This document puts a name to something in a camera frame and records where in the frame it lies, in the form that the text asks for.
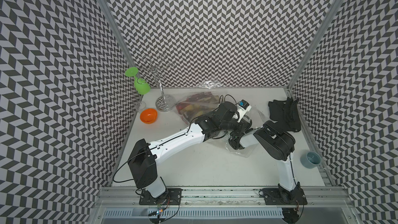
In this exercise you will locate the yellow plaid shirt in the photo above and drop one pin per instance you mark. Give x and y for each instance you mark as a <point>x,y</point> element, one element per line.
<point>199,107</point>

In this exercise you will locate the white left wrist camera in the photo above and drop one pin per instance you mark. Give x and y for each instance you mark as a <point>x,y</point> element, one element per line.
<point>243,107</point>

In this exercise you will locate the orange plastic bowl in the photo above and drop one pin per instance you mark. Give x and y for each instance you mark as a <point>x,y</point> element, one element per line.
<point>149,116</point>

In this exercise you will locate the green plastic wine glass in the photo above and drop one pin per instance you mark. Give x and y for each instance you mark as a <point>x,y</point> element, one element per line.
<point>141,86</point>

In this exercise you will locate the grey blue cup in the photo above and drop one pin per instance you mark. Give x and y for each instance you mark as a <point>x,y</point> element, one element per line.
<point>310,160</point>

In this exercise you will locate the chrome glass holder stand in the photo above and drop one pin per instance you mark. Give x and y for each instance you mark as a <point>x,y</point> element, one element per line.
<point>157,66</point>

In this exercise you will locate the clear plastic vacuum bag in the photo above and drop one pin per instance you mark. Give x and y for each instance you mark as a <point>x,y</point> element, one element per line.
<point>206,97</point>

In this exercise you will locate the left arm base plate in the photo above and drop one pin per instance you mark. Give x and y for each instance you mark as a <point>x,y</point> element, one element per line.
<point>172,196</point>

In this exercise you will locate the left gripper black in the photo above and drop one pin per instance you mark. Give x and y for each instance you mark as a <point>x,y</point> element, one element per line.
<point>241,126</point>

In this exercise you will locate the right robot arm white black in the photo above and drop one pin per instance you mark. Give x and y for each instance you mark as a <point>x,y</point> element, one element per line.
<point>279,144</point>

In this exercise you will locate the clear plastic cup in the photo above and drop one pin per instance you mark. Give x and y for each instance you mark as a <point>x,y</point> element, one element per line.
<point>141,106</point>

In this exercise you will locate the red black plaid shirt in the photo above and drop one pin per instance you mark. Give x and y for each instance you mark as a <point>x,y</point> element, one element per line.
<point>192,99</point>

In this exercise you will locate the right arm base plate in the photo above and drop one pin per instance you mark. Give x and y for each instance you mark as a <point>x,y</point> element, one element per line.
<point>280,196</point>

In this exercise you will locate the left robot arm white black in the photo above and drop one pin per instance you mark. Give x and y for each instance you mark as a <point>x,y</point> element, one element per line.
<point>145,156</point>

